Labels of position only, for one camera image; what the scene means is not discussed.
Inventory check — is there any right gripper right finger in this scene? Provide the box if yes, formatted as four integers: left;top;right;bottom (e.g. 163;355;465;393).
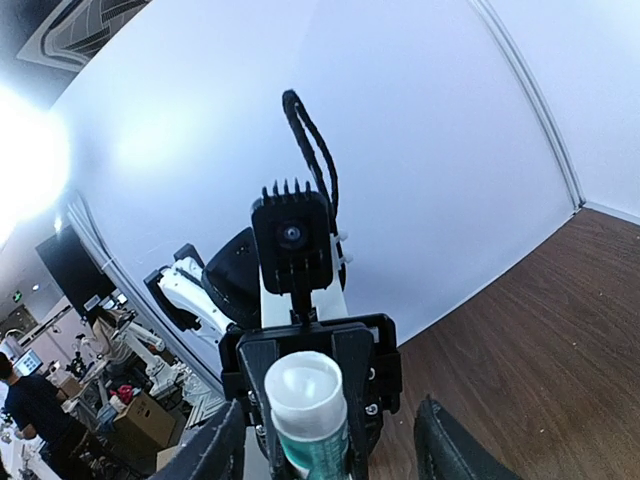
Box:
414;396;520;480

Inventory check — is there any cardboard box in background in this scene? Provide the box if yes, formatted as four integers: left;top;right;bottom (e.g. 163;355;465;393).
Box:
113;392;176;451

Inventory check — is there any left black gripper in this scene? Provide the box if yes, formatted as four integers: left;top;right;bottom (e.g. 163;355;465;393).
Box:
220;314;401;479

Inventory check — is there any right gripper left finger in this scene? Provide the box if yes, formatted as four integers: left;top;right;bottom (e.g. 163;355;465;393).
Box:
154;400;245;480

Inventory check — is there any left black braided cable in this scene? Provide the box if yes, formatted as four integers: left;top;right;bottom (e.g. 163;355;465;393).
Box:
281;88;344;226

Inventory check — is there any seated person in background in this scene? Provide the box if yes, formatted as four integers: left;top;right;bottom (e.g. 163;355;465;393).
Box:
86;305;133;375

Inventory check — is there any green white glue stick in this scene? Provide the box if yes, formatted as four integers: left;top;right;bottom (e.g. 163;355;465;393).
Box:
265;351;350;479

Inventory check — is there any person in dark shirt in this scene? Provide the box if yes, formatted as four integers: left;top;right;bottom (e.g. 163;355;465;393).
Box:
1;353;91;479

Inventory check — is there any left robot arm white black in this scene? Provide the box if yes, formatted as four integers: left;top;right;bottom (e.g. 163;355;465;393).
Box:
147;229;402;479

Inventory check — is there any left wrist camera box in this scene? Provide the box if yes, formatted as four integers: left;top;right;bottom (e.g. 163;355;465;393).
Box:
251;183;350;328

